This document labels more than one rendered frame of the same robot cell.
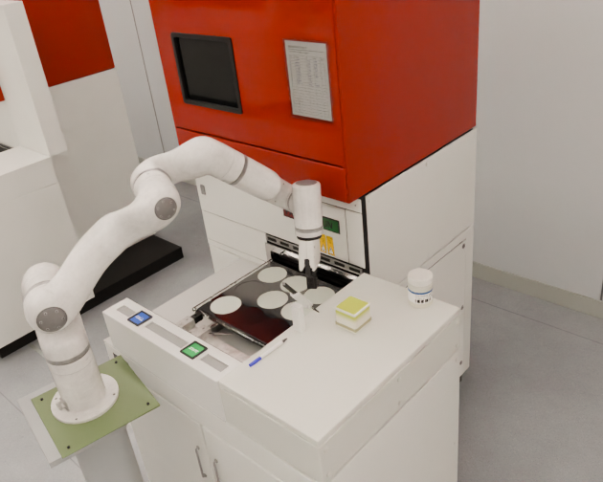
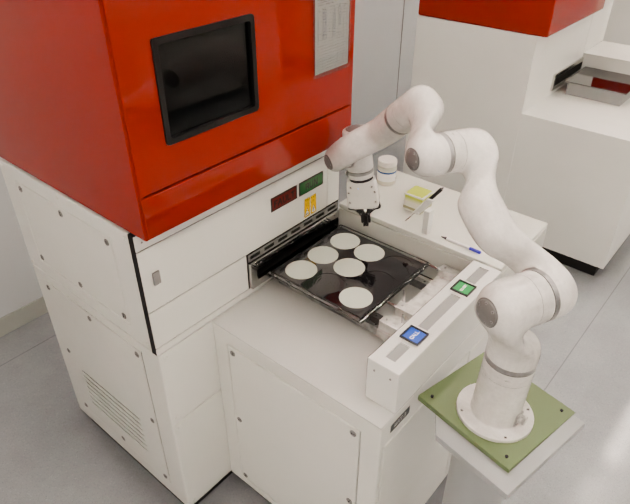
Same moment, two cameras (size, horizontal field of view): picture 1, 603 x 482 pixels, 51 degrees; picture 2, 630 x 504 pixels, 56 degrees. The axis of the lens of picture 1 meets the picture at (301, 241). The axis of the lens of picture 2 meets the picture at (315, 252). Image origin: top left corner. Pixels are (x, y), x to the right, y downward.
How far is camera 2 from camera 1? 2.55 m
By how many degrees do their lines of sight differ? 78
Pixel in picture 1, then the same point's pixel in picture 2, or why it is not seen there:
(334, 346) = (446, 216)
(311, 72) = (336, 20)
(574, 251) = not seen: hidden behind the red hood
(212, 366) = (481, 277)
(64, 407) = (516, 424)
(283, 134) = (303, 104)
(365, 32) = not seen: outside the picture
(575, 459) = not seen: hidden behind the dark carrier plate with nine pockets
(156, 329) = (429, 321)
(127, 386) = (468, 379)
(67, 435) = (547, 415)
